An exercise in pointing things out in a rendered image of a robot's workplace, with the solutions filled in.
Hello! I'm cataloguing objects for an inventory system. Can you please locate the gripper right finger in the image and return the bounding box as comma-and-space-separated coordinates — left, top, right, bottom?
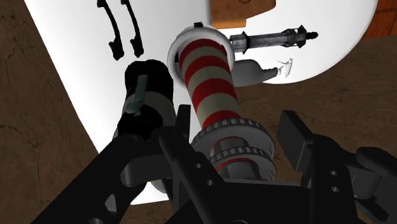
276, 109, 397, 224

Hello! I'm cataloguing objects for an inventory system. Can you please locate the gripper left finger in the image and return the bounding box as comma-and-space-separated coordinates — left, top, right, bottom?
31, 104, 226, 224

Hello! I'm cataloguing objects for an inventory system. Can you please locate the black bottle with pale label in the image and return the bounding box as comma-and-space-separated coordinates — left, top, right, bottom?
113, 59, 178, 141

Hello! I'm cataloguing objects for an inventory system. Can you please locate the white spray bottle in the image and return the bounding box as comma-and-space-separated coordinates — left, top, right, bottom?
230, 57, 294, 88

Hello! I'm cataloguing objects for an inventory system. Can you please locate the white round table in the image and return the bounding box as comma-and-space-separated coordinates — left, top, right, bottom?
24, 0, 379, 206

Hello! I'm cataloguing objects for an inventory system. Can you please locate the red white striped lighthouse figure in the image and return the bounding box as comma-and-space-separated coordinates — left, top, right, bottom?
167, 26, 277, 181

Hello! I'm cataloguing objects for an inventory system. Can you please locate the grey rod with black ends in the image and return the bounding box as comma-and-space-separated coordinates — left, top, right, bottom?
229, 25, 319, 54

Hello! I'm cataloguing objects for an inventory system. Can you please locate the brown robot stand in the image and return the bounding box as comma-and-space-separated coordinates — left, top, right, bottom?
209, 0, 277, 30

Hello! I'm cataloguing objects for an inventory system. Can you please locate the black curved handle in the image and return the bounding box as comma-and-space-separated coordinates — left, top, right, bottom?
96, 0, 125, 61
120, 0, 144, 59

